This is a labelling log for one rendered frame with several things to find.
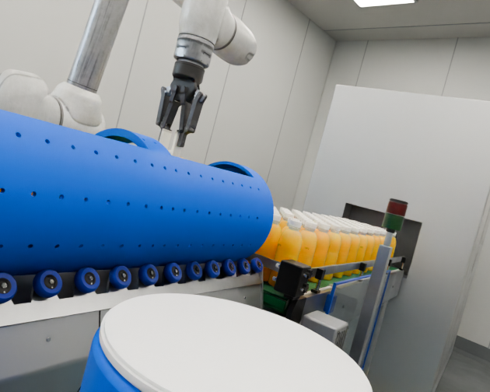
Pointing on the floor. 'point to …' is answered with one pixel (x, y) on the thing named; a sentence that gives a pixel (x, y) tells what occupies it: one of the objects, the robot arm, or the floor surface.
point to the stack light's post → (370, 303)
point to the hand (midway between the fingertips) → (169, 145)
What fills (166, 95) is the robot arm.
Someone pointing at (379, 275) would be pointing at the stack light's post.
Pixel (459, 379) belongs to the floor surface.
